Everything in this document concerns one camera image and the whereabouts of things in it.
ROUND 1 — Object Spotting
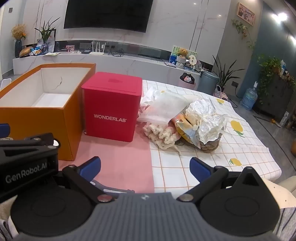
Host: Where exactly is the brown teddy bear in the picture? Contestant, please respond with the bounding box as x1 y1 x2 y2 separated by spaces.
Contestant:
177 48 189 69

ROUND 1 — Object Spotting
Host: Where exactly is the brown round object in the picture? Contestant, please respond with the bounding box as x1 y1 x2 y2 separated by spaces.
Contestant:
19 46 35 57

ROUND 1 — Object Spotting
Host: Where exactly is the grey trash bin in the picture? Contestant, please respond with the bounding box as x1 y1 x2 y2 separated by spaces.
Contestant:
198 71 220 95

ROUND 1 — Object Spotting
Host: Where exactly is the green plant in glass vase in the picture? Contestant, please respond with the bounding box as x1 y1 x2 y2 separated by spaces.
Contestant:
34 17 60 55

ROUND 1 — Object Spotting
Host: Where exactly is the leafy green plant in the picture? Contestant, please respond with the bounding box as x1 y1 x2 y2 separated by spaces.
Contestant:
255 54 285 98

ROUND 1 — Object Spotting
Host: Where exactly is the dark cabinet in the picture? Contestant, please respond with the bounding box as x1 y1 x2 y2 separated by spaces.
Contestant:
257 76 296 122

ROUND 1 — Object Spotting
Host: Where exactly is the yellow printed packet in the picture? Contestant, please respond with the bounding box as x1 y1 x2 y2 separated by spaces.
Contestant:
171 115 201 149

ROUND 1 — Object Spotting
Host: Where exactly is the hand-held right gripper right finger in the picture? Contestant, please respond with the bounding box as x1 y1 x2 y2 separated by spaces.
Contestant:
177 157 272 203

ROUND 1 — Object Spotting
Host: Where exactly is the long-leafed potted plant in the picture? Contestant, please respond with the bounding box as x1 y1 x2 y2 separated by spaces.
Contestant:
211 54 245 93

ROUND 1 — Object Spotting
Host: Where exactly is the cream chenille cloth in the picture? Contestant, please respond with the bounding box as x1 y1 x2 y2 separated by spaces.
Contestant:
143 122 180 150

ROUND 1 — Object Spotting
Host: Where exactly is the black cable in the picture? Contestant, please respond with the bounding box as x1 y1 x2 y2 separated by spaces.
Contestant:
108 48 126 57

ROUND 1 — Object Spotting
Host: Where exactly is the orange cardboard box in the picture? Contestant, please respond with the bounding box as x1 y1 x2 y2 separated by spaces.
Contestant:
0 63 96 161

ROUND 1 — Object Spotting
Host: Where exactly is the framed wall picture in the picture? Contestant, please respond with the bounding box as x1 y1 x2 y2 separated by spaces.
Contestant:
236 3 255 27

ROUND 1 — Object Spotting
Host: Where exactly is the white marble television console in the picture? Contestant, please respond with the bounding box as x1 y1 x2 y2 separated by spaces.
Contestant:
13 50 204 88

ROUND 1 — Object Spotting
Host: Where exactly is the small pink bag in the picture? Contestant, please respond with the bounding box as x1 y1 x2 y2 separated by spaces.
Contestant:
214 85 228 101

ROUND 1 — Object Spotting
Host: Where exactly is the white router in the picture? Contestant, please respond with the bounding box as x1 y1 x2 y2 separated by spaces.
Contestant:
89 42 107 55

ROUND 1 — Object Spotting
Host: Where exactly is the blue water bottle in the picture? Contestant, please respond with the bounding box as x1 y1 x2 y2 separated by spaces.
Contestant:
240 81 258 111

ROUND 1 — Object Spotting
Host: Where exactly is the pink trash bin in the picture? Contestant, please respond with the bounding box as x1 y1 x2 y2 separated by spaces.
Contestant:
178 72 197 89

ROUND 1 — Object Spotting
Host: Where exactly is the crumpled clear plastic bag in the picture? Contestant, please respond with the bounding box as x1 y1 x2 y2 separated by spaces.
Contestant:
185 97 226 145

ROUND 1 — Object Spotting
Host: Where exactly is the white spray bottle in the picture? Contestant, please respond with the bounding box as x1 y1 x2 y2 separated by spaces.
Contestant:
281 111 292 128

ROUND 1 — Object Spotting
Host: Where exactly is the blue white snack packet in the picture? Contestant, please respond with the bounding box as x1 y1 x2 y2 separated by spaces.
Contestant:
29 45 43 56

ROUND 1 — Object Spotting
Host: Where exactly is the dark vase with dried flowers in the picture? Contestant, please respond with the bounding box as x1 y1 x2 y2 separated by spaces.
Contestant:
11 24 27 58

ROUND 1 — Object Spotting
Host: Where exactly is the black wall television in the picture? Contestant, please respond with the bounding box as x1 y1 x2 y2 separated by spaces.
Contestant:
63 0 154 33

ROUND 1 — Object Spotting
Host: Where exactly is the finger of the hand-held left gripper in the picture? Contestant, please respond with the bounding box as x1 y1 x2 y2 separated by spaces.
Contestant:
0 124 11 139
0 133 61 161

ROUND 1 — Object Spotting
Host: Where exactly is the lemon print checked tablecloth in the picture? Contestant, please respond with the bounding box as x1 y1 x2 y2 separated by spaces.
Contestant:
136 79 282 193

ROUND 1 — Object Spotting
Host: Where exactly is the pink table mat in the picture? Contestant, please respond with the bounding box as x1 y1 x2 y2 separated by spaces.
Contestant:
57 125 155 194

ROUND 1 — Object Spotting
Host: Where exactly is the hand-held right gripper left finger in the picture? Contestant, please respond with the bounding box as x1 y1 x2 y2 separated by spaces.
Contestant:
62 156 116 204

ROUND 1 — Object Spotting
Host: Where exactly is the white round ornament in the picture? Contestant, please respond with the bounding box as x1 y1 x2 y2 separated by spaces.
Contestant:
186 52 198 70

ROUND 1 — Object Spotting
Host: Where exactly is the beige dotted cushion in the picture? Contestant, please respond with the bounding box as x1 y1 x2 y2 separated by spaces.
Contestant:
264 175 296 209

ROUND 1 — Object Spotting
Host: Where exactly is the red lidded box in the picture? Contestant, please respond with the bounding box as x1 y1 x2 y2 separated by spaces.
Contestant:
81 72 142 142

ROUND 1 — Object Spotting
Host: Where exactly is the hanging vine plant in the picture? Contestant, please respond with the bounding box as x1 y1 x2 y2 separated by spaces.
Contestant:
232 19 257 50

